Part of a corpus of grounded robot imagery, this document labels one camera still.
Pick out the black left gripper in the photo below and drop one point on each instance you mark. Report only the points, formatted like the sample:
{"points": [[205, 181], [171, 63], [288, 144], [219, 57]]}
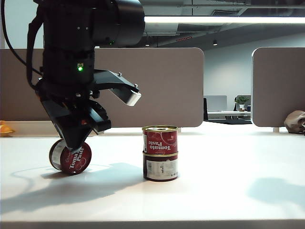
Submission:
{"points": [[62, 93]]}

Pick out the red tomato paste can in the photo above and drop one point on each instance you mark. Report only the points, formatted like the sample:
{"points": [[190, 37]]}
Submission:
{"points": [[160, 169], [76, 162], [160, 140]]}

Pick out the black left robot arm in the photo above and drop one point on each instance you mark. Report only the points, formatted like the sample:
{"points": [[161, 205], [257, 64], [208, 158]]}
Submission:
{"points": [[71, 35]]}

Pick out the orange round object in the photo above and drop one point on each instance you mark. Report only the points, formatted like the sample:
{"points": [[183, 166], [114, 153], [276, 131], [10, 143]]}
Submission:
{"points": [[4, 128]]}

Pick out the wide brown desk divider panel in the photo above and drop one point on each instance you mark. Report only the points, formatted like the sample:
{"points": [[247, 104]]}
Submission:
{"points": [[155, 86]]}

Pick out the white divider foot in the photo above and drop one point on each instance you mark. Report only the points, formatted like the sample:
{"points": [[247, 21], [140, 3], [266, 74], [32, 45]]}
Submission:
{"points": [[178, 130], [276, 130]]}

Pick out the grey background desk screen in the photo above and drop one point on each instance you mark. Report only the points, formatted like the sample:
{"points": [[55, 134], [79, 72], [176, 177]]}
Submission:
{"points": [[215, 103]]}

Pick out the white background desk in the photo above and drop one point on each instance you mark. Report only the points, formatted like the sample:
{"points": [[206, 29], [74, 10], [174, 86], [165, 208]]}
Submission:
{"points": [[228, 114]]}

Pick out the black ceiling spotlight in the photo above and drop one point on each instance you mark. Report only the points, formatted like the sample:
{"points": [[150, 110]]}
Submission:
{"points": [[215, 43]]}

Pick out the green potted plant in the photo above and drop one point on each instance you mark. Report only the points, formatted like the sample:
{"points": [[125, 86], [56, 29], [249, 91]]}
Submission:
{"points": [[242, 101]]}

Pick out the long ceiling light strip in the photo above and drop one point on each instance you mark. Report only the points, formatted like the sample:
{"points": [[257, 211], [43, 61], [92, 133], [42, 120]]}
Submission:
{"points": [[214, 19]]}

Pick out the narrow brown desk divider panel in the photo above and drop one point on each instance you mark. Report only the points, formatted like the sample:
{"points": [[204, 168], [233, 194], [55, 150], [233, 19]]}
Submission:
{"points": [[278, 86]]}

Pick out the brown crumpled bag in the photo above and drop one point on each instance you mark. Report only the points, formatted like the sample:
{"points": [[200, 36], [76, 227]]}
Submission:
{"points": [[294, 122]]}

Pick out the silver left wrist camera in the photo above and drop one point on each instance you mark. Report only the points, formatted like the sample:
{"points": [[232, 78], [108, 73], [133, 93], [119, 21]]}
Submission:
{"points": [[126, 95]]}

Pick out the grey ceiling air duct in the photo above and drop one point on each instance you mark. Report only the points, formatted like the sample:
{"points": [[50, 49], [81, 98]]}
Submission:
{"points": [[162, 29]]}

